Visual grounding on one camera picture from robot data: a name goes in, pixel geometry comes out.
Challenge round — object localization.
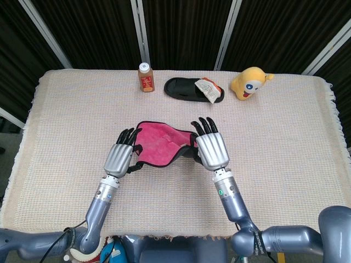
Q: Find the pink towel with black trim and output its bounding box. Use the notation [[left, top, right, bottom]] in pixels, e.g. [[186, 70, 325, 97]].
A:
[[133, 121, 200, 167]]

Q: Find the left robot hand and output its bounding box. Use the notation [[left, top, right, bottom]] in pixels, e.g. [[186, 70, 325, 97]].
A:
[[103, 128, 143, 176]]

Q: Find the white orange snack packet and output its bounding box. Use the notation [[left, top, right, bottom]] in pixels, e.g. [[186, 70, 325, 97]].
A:
[[194, 77, 222, 104]]

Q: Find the beige woven tablecloth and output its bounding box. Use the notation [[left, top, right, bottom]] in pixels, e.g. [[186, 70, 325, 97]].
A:
[[0, 69, 348, 242]]

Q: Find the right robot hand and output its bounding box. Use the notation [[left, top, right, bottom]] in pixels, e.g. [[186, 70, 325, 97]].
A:
[[190, 117, 230, 171]]

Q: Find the white metal frame post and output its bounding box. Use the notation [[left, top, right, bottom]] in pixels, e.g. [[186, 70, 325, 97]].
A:
[[301, 19, 351, 75], [0, 106, 26, 129], [130, 0, 151, 69], [213, 0, 244, 71], [18, 0, 72, 69]]

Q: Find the black slipper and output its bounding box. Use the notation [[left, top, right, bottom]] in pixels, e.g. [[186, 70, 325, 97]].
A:
[[163, 77, 225, 104]]

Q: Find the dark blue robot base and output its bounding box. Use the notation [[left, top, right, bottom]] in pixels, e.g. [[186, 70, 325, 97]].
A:
[[120, 235, 228, 263]]

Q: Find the yellow plush toy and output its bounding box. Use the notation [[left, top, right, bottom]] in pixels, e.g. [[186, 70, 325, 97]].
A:
[[230, 67, 275, 101]]

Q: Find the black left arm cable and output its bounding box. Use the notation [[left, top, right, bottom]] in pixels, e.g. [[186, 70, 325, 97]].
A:
[[46, 221, 88, 263]]

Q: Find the blue plastic object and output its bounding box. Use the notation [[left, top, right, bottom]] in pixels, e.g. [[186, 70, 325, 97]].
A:
[[100, 237, 128, 263]]

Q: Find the white round drum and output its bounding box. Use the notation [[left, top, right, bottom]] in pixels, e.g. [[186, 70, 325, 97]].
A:
[[70, 238, 106, 263]]

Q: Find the brown juice bottle red label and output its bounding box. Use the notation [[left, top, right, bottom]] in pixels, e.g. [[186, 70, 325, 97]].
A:
[[138, 62, 155, 93]]

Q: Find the black strap with white print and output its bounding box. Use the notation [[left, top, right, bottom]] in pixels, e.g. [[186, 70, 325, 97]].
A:
[[66, 227, 77, 249], [253, 230, 265, 260]]

